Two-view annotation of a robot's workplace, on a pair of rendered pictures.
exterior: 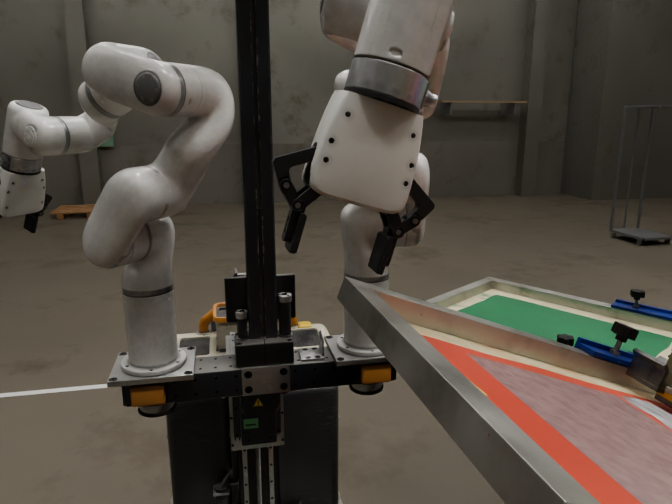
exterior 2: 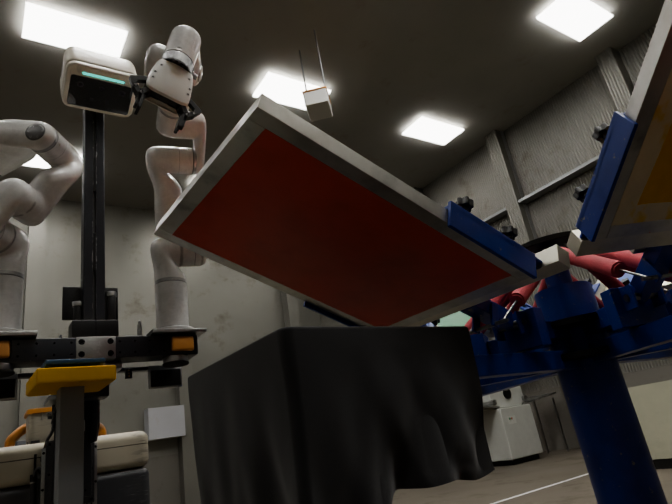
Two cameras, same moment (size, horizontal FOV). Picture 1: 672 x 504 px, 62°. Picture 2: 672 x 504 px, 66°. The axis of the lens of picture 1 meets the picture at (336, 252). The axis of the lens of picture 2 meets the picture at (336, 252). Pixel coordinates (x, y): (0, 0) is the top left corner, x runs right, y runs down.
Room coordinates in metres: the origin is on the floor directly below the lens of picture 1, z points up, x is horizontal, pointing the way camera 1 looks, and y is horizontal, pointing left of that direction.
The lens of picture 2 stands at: (-0.47, 0.09, 0.75)
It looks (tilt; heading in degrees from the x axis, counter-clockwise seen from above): 20 degrees up; 335
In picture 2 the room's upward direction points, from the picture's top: 10 degrees counter-clockwise
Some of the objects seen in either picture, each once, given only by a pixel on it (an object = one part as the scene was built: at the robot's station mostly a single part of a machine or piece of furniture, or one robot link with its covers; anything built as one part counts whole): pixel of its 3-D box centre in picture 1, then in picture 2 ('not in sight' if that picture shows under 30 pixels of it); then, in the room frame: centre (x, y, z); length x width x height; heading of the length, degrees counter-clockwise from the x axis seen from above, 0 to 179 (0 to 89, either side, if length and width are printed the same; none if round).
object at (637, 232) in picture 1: (648, 174); not in sight; (7.18, -4.03, 0.87); 0.63 x 0.52 x 1.74; 11
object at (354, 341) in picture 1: (364, 308); (170, 310); (1.14, -0.06, 1.21); 0.16 x 0.13 x 0.15; 12
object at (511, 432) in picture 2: not in sight; (505, 424); (7.18, -6.03, 0.62); 2.61 x 0.65 x 1.23; 102
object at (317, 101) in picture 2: not in sight; (318, 104); (5.15, -2.61, 5.33); 0.43 x 0.36 x 0.25; 149
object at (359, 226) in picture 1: (371, 239); (172, 261); (1.12, -0.07, 1.37); 0.13 x 0.10 x 0.16; 90
